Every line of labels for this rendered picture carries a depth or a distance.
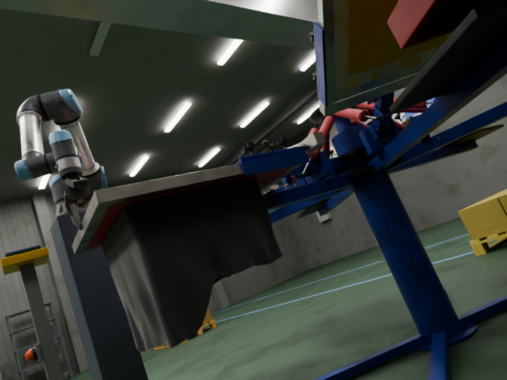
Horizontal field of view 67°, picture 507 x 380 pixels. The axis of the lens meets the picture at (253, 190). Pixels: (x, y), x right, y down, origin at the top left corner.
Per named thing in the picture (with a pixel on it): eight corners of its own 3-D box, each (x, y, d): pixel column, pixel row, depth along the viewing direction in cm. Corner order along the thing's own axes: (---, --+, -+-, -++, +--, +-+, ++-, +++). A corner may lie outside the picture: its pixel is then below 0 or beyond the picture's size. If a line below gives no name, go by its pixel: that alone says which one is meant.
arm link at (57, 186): (57, 206, 193) (50, 182, 196) (85, 199, 197) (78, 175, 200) (50, 200, 182) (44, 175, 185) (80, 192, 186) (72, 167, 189)
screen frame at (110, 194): (98, 203, 102) (94, 190, 103) (74, 254, 148) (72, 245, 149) (308, 160, 147) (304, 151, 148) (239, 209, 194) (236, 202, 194)
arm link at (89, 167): (79, 188, 201) (36, 90, 167) (109, 179, 205) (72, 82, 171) (81, 200, 192) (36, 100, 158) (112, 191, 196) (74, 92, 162)
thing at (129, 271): (172, 350, 104) (124, 205, 112) (133, 354, 139) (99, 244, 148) (182, 345, 105) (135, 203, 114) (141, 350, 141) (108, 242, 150)
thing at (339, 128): (461, 353, 162) (331, 82, 189) (388, 355, 194) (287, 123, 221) (500, 317, 185) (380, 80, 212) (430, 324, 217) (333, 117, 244)
